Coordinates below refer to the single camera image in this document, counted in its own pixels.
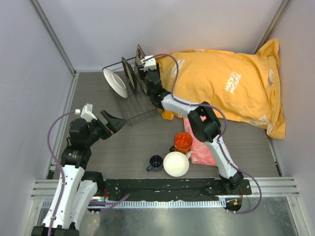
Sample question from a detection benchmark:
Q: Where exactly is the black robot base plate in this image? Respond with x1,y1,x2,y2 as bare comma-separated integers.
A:
96,178,252,202

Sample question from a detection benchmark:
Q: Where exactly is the square floral plate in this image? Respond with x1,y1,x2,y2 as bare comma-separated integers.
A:
134,45,147,95

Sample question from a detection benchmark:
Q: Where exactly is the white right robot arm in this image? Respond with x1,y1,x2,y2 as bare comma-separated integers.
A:
140,70,244,194

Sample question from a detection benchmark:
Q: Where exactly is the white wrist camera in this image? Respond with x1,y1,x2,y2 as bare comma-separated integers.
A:
75,103,97,122
141,56,157,72

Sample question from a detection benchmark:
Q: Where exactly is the grey wire dish rack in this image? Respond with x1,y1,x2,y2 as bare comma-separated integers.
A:
102,59,159,126

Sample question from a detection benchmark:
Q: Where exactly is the orange glass mug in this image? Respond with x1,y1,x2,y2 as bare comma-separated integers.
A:
169,132,193,154

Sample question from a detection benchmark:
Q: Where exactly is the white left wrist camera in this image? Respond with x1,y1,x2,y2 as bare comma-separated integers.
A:
75,103,97,122

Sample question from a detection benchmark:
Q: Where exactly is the white bowl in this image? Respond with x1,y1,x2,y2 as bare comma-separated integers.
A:
163,151,189,177

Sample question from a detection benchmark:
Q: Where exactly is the green rimmed white plate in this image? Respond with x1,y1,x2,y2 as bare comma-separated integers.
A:
102,68,128,98

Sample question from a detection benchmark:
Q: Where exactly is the dark blue mug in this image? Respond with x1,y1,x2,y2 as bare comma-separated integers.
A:
146,155,163,172

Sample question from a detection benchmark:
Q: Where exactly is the white slotted cable duct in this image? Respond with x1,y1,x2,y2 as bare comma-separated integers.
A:
41,199,227,209

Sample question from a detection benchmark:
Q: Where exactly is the pink patterned cloth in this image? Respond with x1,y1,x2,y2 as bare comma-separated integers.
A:
183,118,217,167

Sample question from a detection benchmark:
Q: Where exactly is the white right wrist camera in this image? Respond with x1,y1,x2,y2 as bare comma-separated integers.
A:
141,56,157,72

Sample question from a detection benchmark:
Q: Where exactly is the brown checkered rim plate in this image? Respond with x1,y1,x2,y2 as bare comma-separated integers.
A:
121,57,137,94

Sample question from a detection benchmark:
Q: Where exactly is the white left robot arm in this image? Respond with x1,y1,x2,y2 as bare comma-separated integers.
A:
31,110,127,236

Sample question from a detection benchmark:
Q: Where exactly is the yellow Mickey Mouse pillow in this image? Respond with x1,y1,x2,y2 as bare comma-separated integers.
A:
157,39,285,139

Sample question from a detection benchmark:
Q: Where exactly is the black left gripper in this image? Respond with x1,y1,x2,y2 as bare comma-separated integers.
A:
84,110,126,147

